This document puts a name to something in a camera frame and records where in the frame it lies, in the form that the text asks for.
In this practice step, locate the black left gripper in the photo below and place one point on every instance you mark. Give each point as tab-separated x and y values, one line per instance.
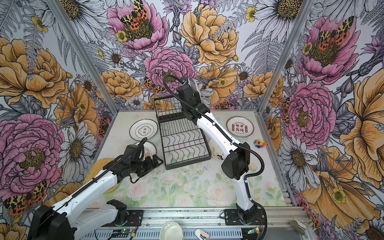
150	166

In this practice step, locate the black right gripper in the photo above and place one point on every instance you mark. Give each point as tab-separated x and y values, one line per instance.
197	95

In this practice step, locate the blue white striped plate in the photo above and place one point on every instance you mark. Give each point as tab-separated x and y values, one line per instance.
194	86

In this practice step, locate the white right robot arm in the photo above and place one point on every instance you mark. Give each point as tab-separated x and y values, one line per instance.
240	162

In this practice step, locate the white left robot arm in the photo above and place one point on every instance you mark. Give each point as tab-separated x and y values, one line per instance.
65	219

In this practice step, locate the orange sunburst plate far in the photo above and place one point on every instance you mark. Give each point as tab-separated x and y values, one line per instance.
147	150

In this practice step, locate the white grey emblem plate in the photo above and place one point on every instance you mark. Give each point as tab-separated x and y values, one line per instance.
143	129

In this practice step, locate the cream floral oval plate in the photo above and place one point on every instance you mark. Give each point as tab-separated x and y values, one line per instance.
219	149

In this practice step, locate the red character white plate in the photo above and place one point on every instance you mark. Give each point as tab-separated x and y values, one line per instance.
240	126

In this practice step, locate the yellow woven placemat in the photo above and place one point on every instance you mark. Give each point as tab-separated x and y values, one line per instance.
96	168

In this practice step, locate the white round bowl below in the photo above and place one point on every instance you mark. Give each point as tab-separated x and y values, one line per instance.
171	231

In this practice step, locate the rainbow sunflower plush toy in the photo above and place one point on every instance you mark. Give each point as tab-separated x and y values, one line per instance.
261	144

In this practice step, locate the small white pink object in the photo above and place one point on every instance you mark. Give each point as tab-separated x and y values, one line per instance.
201	235

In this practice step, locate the black wire dish rack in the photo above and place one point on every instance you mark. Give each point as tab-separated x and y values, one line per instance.
183	142

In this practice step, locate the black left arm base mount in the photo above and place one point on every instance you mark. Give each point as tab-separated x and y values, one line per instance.
125	217

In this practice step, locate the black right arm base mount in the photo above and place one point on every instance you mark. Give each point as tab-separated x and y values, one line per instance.
235	217

